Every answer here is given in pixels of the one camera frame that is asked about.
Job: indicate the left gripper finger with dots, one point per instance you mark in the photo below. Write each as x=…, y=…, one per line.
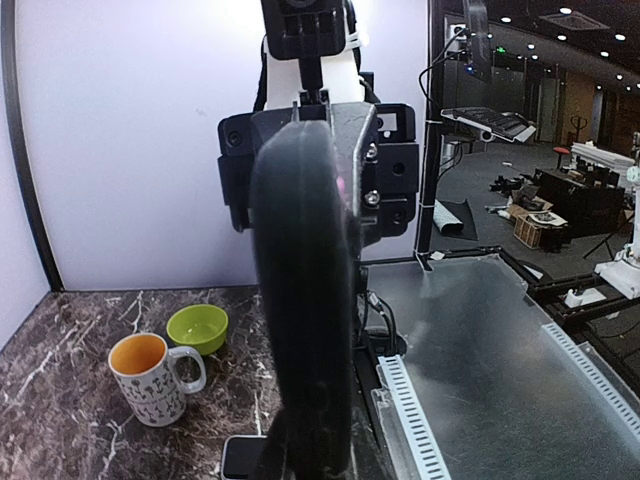
x=276, y=461

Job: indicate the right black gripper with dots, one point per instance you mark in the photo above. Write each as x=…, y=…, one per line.
x=377, y=161

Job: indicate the light blue smartphone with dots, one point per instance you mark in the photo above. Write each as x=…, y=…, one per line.
x=240, y=456

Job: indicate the purple smartphone dark screen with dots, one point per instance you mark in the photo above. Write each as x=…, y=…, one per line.
x=304, y=268

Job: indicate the lime green bowl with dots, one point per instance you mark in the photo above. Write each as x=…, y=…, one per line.
x=203, y=327

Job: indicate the white patterned mug yellow inside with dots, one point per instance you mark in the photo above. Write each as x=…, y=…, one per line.
x=145, y=368

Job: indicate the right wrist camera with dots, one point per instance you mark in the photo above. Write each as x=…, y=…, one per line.
x=310, y=54

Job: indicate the black front rail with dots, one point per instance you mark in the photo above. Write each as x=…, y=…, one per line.
x=370, y=458

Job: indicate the white slotted cable duct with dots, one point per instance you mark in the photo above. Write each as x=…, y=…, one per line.
x=413, y=448

